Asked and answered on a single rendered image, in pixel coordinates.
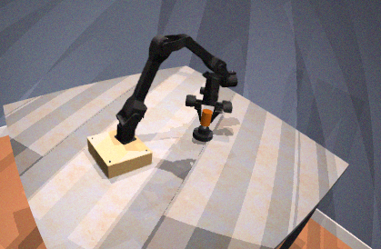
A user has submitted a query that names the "orange knob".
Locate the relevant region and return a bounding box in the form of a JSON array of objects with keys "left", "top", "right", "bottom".
[{"left": 200, "top": 109, "right": 213, "bottom": 126}]

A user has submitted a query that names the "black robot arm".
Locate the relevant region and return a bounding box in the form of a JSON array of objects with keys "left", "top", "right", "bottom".
[{"left": 115, "top": 34, "right": 238, "bottom": 145}]

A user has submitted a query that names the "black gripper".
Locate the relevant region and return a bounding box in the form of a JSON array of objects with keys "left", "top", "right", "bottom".
[{"left": 185, "top": 88, "right": 233, "bottom": 124}]

